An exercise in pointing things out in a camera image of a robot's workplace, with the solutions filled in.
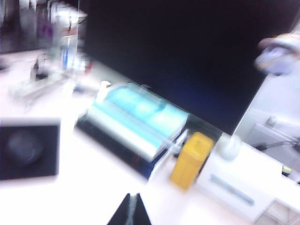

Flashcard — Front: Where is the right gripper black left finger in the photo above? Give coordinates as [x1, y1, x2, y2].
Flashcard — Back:
[107, 193, 135, 225]

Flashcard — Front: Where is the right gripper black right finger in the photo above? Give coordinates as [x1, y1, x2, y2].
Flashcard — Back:
[129, 193, 153, 225]

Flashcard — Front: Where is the black computer mouse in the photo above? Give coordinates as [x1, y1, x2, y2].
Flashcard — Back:
[6, 130, 44, 168]

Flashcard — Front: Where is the black mouse pad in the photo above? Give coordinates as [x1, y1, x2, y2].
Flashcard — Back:
[0, 124, 60, 181]

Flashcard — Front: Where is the white pen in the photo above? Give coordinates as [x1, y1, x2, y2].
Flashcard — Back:
[150, 128, 189, 179]

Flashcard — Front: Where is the yellow box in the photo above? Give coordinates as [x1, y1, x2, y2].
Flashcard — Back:
[170, 131, 214, 189]

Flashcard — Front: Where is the white box with blue stripe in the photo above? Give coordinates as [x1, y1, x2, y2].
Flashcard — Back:
[195, 142, 300, 222]

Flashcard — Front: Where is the white cup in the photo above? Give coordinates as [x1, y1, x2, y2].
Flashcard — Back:
[217, 135, 242, 161]

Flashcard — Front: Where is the black computer monitor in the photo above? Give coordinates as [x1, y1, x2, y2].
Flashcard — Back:
[83, 0, 300, 136]

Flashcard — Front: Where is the penguin plush with hat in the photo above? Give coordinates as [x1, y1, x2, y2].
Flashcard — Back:
[254, 31, 300, 75]

